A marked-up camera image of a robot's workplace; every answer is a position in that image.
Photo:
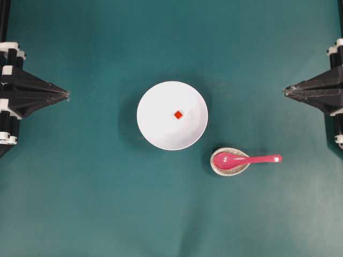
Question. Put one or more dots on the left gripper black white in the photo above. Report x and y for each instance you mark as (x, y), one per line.
(15, 106)

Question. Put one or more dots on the pink ceramic soup spoon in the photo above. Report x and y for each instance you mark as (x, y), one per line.
(228, 161)

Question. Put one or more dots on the speckled ceramic spoon rest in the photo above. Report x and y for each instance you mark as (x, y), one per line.
(231, 172)

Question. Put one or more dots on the white round bowl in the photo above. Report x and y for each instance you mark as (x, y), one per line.
(156, 120)

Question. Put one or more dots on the small red block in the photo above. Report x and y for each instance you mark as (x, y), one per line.
(178, 114)

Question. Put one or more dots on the black left frame rail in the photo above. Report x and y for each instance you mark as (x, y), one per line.
(4, 18)

